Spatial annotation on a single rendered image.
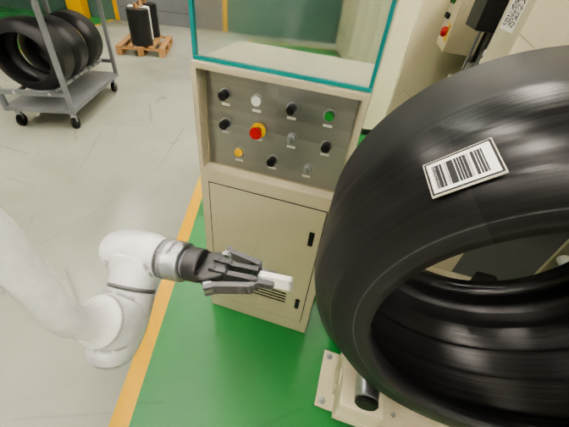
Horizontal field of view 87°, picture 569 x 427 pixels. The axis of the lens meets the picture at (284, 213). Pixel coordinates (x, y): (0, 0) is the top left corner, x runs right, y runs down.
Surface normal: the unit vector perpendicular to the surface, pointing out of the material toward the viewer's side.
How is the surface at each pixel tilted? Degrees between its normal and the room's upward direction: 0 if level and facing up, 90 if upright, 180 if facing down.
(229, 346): 0
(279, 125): 90
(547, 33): 90
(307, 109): 90
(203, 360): 0
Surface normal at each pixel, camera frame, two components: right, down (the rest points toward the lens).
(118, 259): -0.26, -0.17
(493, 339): -0.31, -0.80
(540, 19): -0.28, 0.59
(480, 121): -0.56, -0.58
